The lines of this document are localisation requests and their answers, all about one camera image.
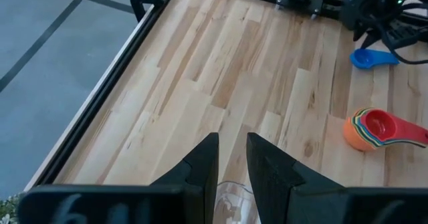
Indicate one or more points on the green potted plant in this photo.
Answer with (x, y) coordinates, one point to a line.
(6, 214)

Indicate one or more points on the blue measuring cup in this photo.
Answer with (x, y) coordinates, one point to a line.
(368, 58)

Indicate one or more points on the green measuring cup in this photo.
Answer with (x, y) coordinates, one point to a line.
(352, 127)

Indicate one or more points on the clear plastic basket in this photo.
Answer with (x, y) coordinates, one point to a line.
(234, 204)

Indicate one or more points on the purple measuring cup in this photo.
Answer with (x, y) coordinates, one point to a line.
(354, 127)

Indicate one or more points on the red measuring cup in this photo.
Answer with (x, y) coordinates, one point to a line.
(381, 125)

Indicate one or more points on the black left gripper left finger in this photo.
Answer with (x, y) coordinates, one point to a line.
(200, 170)

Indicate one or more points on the black table clamp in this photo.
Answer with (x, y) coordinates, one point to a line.
(137, 6)

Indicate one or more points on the teal measuring cup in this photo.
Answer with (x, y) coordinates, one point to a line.
(360, 125)

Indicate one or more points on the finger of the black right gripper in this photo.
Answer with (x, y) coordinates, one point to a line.
(371, 38)
(359, 31)

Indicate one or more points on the yellow measuring cup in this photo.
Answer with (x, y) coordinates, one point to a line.
(357, 126)

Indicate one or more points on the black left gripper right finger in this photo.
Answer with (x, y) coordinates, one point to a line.
(271, 174)

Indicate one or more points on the orange measuring cup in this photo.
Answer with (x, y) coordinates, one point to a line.
(354, 140)

